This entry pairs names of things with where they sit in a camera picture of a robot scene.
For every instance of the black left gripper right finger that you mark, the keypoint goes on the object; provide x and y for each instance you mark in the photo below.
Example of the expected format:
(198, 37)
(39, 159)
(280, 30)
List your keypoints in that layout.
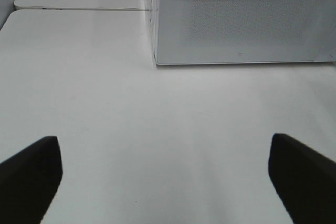
(304, 180)

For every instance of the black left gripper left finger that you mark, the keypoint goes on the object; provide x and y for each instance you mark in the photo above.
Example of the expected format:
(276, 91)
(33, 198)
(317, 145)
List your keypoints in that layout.
(30, 180)

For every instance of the white microwave oven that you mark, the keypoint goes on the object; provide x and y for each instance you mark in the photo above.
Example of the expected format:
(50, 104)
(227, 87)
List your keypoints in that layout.
(236, 16)

